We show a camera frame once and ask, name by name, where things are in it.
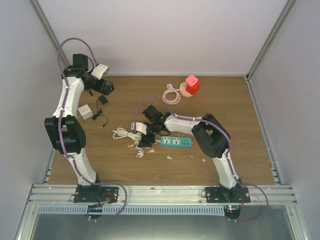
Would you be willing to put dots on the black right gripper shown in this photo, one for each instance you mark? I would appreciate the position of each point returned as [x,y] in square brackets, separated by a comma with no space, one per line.
[146,140]

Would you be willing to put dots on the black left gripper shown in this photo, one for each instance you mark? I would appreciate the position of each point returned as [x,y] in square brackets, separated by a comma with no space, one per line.
[100,89]

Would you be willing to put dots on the black charger with thin cable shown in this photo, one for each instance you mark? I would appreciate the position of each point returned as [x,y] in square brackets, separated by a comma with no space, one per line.
[99,111]

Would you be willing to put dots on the teal power strip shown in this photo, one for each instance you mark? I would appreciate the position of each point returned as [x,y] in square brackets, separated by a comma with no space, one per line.
[176,142]

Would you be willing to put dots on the white cube adapter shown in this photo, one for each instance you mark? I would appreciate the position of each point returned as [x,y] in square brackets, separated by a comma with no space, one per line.
[85,112]

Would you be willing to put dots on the pink round power socket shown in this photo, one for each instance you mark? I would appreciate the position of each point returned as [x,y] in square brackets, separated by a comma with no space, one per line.
[182,90]

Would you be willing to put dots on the red cube socket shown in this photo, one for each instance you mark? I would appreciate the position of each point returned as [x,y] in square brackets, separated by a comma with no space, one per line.
[192,90]

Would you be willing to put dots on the pink square plug adapter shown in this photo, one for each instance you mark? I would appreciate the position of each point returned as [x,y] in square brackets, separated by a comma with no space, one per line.
[191,80]

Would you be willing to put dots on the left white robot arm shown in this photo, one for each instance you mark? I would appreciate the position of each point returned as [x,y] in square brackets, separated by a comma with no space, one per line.
[64,130]

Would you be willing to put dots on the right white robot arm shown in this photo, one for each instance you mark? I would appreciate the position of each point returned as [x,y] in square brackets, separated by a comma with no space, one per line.
[213,140]

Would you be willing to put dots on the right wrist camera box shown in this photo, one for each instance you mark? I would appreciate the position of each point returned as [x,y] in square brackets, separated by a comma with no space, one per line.
[139,127]

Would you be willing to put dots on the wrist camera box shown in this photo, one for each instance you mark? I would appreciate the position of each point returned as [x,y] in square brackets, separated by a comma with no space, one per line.
[139,127]
[99,71]

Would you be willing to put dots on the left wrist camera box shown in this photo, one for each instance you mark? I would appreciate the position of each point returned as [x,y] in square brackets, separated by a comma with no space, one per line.
[99,71]

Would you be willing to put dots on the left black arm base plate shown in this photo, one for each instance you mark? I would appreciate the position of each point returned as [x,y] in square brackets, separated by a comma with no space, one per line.
[95,194]

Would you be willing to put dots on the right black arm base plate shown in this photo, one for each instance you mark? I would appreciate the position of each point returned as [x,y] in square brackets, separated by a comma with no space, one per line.
[222,195]

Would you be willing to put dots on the grey slotted cable duct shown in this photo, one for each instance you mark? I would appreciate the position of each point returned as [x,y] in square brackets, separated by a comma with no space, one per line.
[133,210]

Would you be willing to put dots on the aluminium rail frame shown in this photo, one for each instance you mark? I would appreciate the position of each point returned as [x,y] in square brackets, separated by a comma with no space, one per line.
[170,195]

